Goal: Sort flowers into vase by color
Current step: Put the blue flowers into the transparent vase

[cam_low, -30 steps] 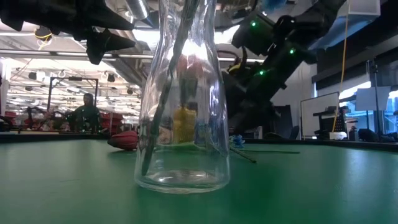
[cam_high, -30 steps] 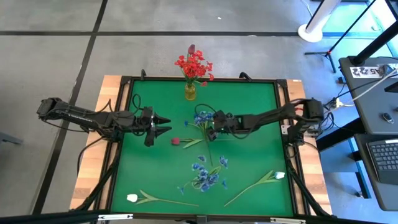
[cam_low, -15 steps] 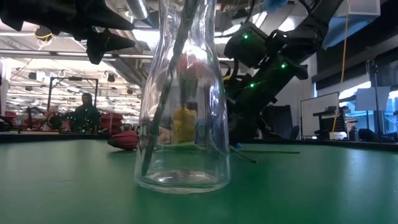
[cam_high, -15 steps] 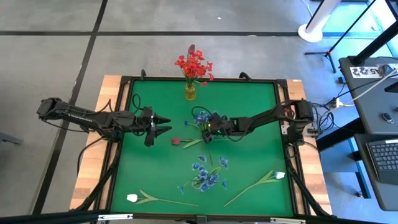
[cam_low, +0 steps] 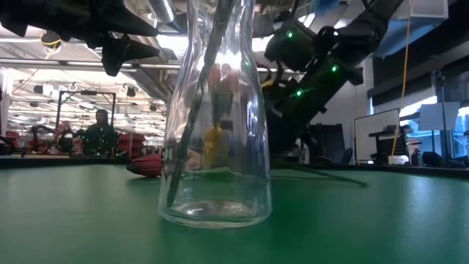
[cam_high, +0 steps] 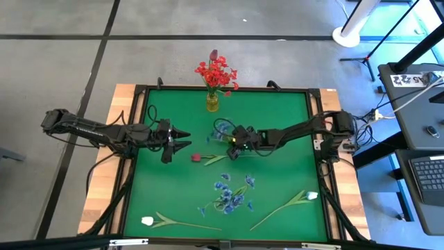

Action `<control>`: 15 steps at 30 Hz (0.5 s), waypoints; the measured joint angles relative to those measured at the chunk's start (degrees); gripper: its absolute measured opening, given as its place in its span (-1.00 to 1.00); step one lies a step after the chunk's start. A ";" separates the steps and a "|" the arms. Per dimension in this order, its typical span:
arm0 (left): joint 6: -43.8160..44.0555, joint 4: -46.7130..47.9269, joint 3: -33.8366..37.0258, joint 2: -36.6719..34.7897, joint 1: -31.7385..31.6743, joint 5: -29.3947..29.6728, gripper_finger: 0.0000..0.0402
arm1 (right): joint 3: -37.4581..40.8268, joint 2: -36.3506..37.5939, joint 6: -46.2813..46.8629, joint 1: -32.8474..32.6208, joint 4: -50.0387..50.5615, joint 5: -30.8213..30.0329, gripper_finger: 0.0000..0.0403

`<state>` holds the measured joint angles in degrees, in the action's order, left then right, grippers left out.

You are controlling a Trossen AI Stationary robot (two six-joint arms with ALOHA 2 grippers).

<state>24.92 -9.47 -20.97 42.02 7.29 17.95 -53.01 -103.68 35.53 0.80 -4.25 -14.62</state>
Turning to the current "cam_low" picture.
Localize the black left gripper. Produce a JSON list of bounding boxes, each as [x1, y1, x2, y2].
[[0, 0, 160, 77]]

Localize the yellow glass vase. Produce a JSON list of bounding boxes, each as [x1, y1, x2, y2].
[[203, 123, 225, 170]]

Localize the clear glass vase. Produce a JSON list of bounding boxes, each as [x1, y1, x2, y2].
[[158, 0, 273, 229]]

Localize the black dome ceiling fixture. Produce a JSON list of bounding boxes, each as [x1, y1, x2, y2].
[[40, 31, 63, 59]]

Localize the person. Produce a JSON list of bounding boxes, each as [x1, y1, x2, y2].
[[83, 109, 119, 157]]

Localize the red storage bins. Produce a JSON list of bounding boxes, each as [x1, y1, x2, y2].
[[117, 132, 147, 159]]

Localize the black panel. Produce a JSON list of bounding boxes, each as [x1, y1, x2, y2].
[[309, 123, 346, 164]]

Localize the whiteboard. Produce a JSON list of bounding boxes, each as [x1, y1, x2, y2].
[[353, 108, 401, 162]]

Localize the black equipment table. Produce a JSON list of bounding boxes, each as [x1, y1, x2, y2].
[[368, 124, 422, 166]]

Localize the white base block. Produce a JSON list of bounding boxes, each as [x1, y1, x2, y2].
[[387, 155, 410, 166]]

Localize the grey sheet panel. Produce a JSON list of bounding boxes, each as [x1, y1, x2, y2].
[[418, 101, 462, 132]]

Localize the black bag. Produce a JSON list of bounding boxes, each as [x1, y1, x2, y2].
[[421, 150, 469, 169]]

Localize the black tripod pole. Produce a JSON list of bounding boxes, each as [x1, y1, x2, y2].
[[431, 69, 452, 159]]

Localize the silver air duct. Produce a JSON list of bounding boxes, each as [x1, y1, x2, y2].
[[122, 0, 184, 37]]

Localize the black gantry frame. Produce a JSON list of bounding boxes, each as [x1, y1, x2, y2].
[[55, 90, 117, 129]]

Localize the black table frame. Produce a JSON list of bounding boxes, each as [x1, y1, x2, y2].
[[0, 155, 469, 180]]

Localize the yellow hanging cable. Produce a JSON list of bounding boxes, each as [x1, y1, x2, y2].
[[390, 0, 414, 157]]

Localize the large grey ventilation duct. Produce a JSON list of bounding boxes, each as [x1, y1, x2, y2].
[[373, 0, 450, 59]]

